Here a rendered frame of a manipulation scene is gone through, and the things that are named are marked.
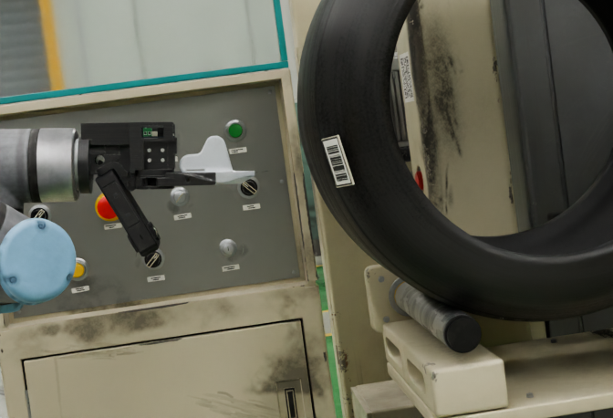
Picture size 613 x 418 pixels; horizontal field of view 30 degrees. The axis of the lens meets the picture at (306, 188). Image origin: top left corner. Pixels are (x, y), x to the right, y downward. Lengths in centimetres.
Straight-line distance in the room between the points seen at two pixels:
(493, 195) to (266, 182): 44
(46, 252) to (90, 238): 75
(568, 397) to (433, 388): 17
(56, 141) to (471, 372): 56
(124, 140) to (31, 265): 23
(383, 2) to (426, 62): 40
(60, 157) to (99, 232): 63
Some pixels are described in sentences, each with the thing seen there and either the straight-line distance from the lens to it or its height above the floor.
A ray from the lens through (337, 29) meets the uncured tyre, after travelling 134.
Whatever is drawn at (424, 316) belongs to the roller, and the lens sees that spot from 147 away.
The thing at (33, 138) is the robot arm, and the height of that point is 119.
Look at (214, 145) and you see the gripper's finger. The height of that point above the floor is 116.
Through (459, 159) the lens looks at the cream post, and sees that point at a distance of 172.
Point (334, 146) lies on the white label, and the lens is 132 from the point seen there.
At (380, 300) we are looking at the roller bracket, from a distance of 169.
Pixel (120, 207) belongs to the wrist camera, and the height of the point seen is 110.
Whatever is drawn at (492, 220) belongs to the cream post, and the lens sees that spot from 174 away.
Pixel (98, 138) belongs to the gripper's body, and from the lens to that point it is 140.
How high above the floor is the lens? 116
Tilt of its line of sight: 3 degrees down
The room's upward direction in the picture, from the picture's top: 8 degrees counter-clockwise
